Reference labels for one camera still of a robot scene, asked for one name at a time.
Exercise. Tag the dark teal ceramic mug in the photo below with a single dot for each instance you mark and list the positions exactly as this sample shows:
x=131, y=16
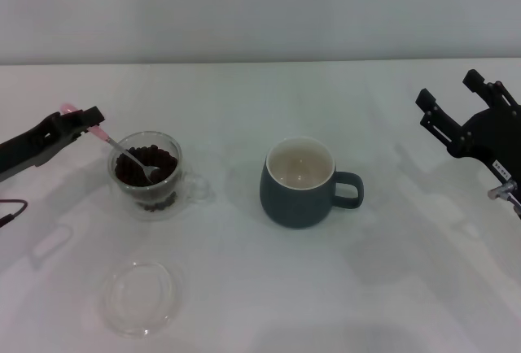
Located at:
x=293, y=202

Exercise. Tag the heap of coffee beans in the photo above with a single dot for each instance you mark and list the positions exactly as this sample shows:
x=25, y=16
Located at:
x=163, y=166

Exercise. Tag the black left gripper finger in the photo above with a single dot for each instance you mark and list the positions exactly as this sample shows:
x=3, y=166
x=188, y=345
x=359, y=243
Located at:
x=87, y=119

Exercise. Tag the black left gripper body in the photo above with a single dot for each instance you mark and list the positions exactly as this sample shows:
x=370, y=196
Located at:
x=28, y=145

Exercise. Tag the clear glass saucer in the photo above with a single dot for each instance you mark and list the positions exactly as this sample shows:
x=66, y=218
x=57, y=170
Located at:
x=122, y=320

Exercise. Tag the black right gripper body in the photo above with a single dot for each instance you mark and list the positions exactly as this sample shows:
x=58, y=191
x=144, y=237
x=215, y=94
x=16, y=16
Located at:
x=488, y=133

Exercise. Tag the double-wall glass cup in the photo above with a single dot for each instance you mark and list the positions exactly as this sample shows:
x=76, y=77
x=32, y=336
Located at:
x=195, y=190

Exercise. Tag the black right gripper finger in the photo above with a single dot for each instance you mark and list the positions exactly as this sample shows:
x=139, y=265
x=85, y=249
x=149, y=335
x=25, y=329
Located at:
x=437, y=119
x=492, y=88

